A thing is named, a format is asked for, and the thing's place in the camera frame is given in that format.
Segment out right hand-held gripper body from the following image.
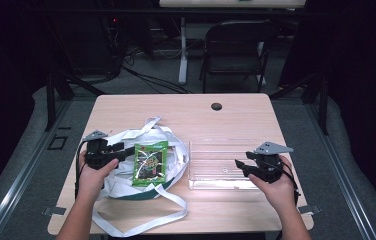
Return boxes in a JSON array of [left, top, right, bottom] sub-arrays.
[[249, 141, 295, 184]]

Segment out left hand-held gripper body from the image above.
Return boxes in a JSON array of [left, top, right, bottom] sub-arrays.
[[81, 129, 120, 170]]

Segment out green snack packet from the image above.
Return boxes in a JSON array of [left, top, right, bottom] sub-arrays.
[[131, 140, 170, 188]]

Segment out clear plastic container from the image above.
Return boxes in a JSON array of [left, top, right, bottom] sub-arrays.
[[187, 137, 271, 192]]

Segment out white tote bag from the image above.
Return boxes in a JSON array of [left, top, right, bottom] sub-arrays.
[[91, 115, 191, 238]]

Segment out person's left hand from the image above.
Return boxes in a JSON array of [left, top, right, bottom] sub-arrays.
[[77, 150, 120, 203]]

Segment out person's right hand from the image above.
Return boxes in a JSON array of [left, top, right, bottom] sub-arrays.
[[248, 154, 299, 210]]

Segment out grey tape piece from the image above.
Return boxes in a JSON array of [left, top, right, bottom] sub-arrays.
[[41, 206, 67, 216], [298, 204, 322, 215]]

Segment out black metal stand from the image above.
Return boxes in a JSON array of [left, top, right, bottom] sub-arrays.
[[269, 67, 330, 136], [43, 70, 108, 132]]

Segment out dark equipment with red light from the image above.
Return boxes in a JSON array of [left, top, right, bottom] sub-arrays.
[[98, 13, 124, 78]]

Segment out white desk leg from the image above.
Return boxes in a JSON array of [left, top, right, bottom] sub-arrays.
[[177, 16, 190, 86]]

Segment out black folding chair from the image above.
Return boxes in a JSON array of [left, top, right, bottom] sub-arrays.
[[199, 19, 279, 95]]

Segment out left hand-held gripper black cable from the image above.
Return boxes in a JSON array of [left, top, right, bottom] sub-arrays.
[[74, 140, 89, 200]]

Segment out hand-held gripper black cable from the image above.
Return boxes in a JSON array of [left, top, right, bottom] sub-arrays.
[[276, 162, 302, 240], [74, 140, 89, 200]]

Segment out right hand-held gripper black cable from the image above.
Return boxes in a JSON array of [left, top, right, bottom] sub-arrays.
[[276, 162, 302, 240]]

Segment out metal floor rail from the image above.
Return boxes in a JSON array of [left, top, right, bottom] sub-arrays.
[[0, 99, 74, 240], [303, 102, 376, 240]]

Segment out black floor cables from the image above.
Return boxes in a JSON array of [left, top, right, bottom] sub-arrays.
[[121, 63, 194, 95]]

